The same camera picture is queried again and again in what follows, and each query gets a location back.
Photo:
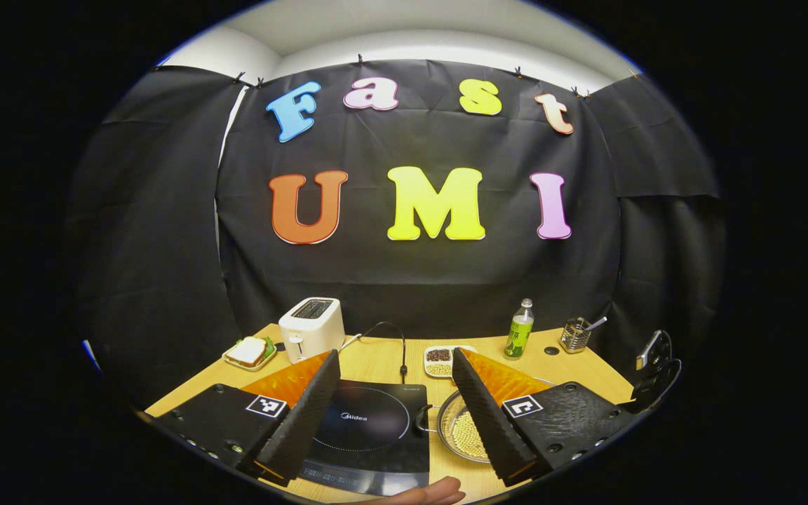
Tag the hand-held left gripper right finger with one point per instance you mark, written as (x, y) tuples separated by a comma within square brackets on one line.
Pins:
[(488, 428)]

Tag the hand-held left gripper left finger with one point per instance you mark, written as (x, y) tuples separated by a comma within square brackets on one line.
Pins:
[(302, 421)]

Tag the stainless steel pot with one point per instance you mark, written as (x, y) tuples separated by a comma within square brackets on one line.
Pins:
[(454, 410)]

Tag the black induction cooktop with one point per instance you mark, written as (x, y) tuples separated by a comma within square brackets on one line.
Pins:
[(376, 421)]

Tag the pile of soybeans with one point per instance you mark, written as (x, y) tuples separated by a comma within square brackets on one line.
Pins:
[(470, 435)]

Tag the small sandwich plate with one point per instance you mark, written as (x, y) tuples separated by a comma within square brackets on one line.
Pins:
[(250, 361)]

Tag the white divided bean dish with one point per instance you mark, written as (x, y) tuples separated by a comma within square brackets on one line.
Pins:
[(438, 361)]

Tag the metal spoon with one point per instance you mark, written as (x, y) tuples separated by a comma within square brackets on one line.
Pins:
[(597, 323)]

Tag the white bread sandwich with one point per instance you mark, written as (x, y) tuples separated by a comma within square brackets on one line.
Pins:
[(246, 351)]

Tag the white toaster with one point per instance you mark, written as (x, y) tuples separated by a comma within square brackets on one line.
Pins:
[(313, 330)]

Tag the green drink bottle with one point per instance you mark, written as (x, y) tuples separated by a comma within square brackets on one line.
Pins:
[(518, 333)]

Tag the black backdrop cloth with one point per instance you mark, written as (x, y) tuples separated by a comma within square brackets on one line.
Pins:
[(411, 273)]

